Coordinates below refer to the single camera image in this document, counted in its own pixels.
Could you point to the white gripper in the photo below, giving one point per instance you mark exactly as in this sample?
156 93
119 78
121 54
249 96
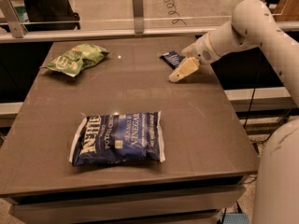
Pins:
202 50

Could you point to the blue rxbar blueberry bar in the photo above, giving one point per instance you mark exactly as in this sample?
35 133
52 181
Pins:
172 58

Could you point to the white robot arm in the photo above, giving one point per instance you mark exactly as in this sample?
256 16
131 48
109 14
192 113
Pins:
252 25

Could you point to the blue Kettle chips bag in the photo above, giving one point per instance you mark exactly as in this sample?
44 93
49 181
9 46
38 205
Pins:
113 139

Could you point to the green chip bag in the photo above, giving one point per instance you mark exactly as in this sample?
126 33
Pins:
80 57

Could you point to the grey table drawer unit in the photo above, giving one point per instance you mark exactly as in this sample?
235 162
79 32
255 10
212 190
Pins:
198 205

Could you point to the clear plexiglass barrier panel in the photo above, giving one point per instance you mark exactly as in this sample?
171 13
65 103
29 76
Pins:
161 17

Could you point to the middle metal barrier bracket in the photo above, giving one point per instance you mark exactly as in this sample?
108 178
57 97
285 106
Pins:
138 14

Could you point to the left metal barrier bracket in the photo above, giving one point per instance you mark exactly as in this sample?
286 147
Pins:
16 28

